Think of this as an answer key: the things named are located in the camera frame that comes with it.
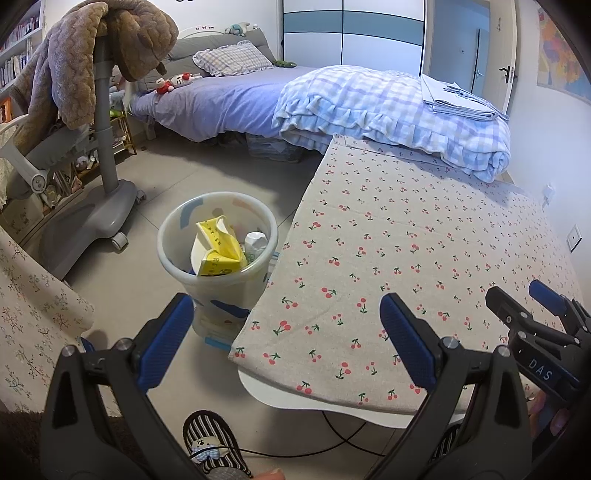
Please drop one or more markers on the white plastic bin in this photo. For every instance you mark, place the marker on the white plastic bin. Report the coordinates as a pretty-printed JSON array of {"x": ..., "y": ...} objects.
[{"x": 221, "y": 290}]

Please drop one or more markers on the green plush toy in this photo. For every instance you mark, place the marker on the green plush toy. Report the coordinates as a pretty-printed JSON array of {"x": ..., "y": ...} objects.
[{"x": 282, "y": 63}]

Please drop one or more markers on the white bottle green label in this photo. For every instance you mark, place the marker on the white bottle green label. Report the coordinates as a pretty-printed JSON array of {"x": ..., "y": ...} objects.
[{"x": 256, "y": 240}]

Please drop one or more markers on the white wall socket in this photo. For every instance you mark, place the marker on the white wall socket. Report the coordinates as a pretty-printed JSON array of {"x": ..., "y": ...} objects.
[{"x": 548, "y": 191}]

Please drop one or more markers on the blue plaid ruffled blanket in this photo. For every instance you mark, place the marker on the blue plaid ruffled blanket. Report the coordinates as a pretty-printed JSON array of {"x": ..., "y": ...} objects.
[{"x": 369, "y": 101}]

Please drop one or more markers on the wall map poster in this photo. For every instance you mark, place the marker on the wall map poster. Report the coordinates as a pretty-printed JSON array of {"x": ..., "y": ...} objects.
[{"x": 563, "y": 55}]

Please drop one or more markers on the red white cat plush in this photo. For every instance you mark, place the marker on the red white cat plush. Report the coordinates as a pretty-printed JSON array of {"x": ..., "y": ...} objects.
[{"x": 178, "y": 81}]

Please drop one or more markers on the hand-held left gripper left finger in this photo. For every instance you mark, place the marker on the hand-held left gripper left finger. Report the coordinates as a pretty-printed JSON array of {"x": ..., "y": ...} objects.
[{"x": 166, "y": 337}]

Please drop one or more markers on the pale blue plush toy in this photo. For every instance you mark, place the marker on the pale blue plush toy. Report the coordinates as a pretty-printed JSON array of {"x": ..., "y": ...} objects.
[{"x": 240, "y": 29}]

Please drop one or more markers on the person's right hand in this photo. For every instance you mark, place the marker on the person's right hand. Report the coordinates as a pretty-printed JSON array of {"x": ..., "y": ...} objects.
[{"x": 558, "y": 420}]

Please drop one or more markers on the striped slipper with cat face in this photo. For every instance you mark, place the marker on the striped slipper with cat face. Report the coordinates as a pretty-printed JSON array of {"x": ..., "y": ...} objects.
[{"x": 217, "y": 429}]

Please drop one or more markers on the bed with purple sheet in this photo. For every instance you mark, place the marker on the bed with purple sheet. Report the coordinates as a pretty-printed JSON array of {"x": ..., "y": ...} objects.
[{"x": 221, "y": 101}]

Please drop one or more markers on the yellow paper carton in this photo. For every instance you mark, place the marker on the yellow paper carton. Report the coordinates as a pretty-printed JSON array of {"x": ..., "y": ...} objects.
[{"x": 217, "y": 265}]

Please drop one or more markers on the white bookshelf with books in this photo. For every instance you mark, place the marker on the white bookshelf with books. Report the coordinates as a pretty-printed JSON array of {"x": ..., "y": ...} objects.
[{"x": 18, "y": 41}]

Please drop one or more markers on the plaid pillow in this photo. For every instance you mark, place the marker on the plaid pillow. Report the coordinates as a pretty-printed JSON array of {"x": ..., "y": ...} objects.
[{"x": 231, "y": 57}]

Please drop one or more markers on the cherry print tablecloth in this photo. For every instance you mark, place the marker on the cherry print tablecloth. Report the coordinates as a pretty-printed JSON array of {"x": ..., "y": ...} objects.
[{"x": 392, "y": 230}]

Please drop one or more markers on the white and blue wardrobe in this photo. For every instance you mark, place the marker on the white and blue wardrobe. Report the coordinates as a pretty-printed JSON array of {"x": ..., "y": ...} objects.
[{"x": 351, "y": 41}]

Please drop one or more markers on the wooden toy shelf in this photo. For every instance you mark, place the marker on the wooden toy shelf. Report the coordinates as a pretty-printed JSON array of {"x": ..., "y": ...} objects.
[{"x": 124, "y": 138}]

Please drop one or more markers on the folded grey sheet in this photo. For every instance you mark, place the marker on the folded grey sheet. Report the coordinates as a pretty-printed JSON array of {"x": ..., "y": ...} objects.
[{"x": 457, "y": 101}]

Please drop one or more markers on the white door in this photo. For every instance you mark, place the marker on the white door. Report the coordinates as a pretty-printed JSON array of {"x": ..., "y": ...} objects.
[{"x": 501, "y": 41}]

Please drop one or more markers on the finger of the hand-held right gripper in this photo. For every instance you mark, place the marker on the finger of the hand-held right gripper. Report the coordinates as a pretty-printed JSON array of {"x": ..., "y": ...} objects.
[
  {"x": 547, "y": 290},
  {"x": 503, "y": 304}
]

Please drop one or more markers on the grey rolling chair stand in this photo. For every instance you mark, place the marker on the grey rolling chair stand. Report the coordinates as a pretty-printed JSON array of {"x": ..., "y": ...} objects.
[{"x": 104, "y": 138}]

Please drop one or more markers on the brown plush blanket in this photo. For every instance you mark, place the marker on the brown plush blanket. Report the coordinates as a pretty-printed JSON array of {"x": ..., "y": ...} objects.
[{"x": 69, "y": 55}]

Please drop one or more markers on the white wall switch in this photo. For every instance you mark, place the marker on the white wall switch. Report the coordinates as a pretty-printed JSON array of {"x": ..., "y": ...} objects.
[{"x": 574, "y": 237}]

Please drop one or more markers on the floral beige cloth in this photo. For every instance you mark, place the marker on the floral beige cloth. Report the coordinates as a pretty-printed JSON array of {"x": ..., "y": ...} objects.
[{"x": 37, "y": 314}]

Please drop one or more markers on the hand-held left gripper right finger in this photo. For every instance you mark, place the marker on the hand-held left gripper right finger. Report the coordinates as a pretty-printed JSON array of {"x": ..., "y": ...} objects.
[{"x": 406, "y": 337}]

